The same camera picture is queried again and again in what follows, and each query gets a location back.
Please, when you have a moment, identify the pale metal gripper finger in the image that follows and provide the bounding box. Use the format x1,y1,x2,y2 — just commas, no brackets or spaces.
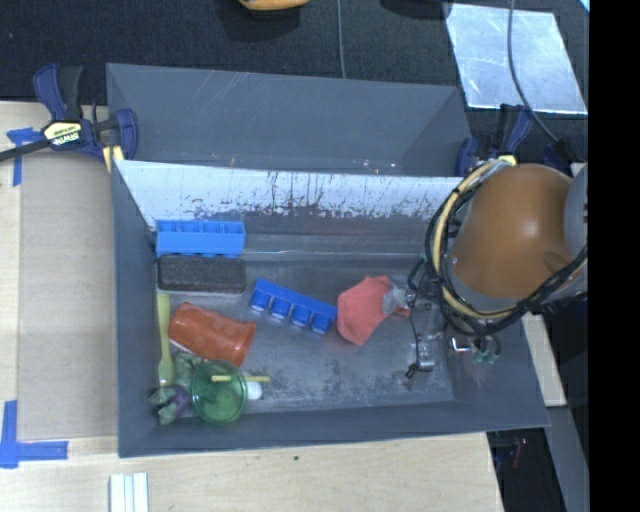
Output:
403,344,436,392
382,285,426,315

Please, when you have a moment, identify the red cloth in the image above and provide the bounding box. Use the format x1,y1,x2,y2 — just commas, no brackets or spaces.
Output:
335,274,412,348

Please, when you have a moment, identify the blue toy brick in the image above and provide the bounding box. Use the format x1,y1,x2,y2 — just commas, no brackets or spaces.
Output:
248,277,339,336
154,219,248,259

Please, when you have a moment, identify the orange plastic cup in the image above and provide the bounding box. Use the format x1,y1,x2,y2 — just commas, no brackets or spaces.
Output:
167,301,258,368

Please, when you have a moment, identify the dark brown flat block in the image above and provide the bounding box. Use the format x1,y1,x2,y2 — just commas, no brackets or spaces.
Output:
157,254,248,296

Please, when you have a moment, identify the grey metal bin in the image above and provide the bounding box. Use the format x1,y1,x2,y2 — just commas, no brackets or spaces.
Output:
104,62,552,459

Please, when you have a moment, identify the green clear cup with straw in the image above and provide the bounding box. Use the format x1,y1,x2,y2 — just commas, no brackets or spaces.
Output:
190,359,272,427

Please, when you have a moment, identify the yellow-green plastic spoon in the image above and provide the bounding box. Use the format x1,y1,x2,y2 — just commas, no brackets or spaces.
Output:
155,291,176,388

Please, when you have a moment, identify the green and purple toy figure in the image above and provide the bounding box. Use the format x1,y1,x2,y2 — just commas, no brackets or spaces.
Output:
147,351,207,427

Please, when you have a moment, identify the pale wood board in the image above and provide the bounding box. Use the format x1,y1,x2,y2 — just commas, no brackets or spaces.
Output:
17,149,121,443

